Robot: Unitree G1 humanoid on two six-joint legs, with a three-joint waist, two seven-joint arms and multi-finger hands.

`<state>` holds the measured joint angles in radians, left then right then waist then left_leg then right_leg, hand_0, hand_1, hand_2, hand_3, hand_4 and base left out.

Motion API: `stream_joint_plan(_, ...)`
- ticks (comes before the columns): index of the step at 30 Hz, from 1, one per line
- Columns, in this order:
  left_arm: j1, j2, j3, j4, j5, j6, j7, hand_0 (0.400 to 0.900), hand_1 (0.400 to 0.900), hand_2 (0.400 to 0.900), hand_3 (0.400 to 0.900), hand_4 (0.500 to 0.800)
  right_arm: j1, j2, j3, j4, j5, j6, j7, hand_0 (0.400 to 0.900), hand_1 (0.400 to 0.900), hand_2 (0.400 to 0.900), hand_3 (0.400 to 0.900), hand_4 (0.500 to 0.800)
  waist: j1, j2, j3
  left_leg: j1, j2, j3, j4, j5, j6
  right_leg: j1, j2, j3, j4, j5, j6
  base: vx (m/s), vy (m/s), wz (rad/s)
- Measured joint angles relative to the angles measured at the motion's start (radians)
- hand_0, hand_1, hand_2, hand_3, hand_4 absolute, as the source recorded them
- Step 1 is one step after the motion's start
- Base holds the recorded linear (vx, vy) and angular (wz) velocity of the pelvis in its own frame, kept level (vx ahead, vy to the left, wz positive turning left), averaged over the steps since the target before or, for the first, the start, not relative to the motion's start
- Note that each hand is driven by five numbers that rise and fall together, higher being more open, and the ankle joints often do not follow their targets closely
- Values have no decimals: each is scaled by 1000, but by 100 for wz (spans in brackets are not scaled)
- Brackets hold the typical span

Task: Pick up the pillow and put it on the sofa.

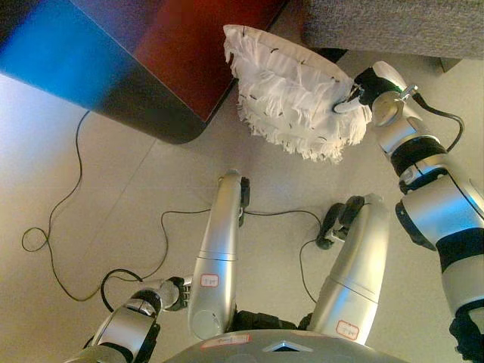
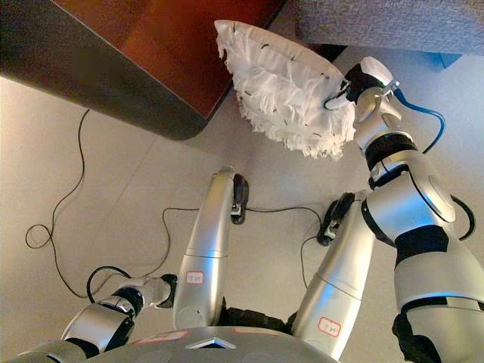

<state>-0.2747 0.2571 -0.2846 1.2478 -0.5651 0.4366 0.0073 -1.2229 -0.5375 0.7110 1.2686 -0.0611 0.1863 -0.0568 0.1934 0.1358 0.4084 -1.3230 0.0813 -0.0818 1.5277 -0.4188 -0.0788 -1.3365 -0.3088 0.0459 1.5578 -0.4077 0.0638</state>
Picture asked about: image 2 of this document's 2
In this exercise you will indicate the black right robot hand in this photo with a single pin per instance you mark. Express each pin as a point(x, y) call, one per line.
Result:
point(368, 79)

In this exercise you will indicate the wooden table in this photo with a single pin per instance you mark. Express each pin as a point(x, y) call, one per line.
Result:
point(132, 56)

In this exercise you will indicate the black robot foot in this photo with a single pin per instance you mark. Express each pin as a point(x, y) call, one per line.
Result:
point(332, 219)
point(242, 196)

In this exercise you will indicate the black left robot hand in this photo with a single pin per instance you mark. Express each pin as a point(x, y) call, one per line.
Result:
point(170, 289)

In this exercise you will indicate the white fringed pillow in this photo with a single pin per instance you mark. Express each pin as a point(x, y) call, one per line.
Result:
point(287, 90)

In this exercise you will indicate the black right robot foot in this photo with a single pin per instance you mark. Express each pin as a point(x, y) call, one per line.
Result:
point(332, 219)

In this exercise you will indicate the black left robot foot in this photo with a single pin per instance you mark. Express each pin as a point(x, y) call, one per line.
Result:
point(242, 196)

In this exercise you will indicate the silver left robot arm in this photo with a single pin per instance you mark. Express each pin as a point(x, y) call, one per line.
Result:
point(106, 314)

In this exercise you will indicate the grey robot torso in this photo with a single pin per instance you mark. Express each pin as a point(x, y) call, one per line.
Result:
point(189, 346)

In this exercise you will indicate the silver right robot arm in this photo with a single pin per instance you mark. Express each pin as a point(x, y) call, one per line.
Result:
point(423, 227)

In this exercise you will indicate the silver left robot leg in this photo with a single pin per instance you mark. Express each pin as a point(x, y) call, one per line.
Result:
point(208, 257)

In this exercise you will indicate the grey fabric armchair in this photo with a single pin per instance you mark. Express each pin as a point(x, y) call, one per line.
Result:
point(397, 22)

